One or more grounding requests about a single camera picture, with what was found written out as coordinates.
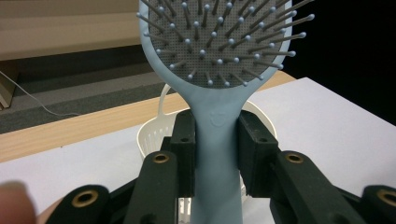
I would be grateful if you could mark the white slotted plastic basket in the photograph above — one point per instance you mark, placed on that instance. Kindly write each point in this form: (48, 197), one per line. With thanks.
(152, 137)

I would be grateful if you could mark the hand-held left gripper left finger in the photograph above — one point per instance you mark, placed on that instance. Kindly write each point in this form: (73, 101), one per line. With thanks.
(185, 161)

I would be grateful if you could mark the white table cover sheet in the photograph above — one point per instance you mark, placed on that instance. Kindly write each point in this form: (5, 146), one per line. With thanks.
(327, 124)

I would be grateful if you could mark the beige cardboard piece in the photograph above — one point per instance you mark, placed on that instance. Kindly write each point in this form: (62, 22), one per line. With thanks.
(7, 87)

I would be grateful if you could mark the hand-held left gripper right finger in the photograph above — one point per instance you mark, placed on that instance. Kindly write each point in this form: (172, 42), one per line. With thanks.
(253, 155)

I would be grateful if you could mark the light blue hairbrush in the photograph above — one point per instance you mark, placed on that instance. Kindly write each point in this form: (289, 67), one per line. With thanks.
(216, 149)

